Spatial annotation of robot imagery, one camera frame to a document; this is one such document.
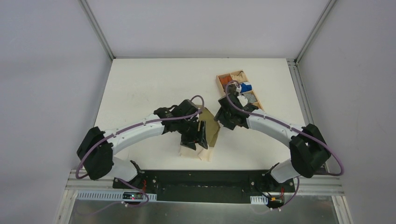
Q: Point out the white cable duct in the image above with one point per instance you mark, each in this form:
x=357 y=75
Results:
x=260 y=200
x=127 y=196

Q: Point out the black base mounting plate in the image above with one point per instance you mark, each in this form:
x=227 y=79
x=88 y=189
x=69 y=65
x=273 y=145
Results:
x=208 y=186

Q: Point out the beige rolled underwear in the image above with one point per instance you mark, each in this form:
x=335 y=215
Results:
x=239 y=76

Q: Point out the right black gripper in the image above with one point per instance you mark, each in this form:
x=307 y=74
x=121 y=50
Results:
x=225 y=103

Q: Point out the wooden compartment box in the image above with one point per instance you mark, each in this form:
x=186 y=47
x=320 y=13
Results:
x=222 y=91

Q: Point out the olive and cream underwear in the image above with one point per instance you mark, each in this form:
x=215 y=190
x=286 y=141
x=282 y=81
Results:
x=212 y=131

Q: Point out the blue rolled underwear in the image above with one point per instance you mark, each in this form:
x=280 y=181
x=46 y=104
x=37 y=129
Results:
x=245 y=87

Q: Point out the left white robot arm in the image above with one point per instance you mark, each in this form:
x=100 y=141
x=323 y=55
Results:
x=97 y=152

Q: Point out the right white cable duct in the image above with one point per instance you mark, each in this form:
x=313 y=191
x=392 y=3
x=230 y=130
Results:
x=260 y=200

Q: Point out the grey striped rolled underwear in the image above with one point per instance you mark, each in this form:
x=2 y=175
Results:
x=250 y=97

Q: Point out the orange rolled underwear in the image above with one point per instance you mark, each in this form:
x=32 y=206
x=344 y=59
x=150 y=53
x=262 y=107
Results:
x=224 y=80

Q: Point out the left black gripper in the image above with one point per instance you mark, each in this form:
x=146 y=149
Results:
x=194 y=136

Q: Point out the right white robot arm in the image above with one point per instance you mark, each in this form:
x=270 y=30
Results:
x=307 y=153

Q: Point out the left white cable duct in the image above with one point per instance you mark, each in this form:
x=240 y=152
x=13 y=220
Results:
x=127 y=196

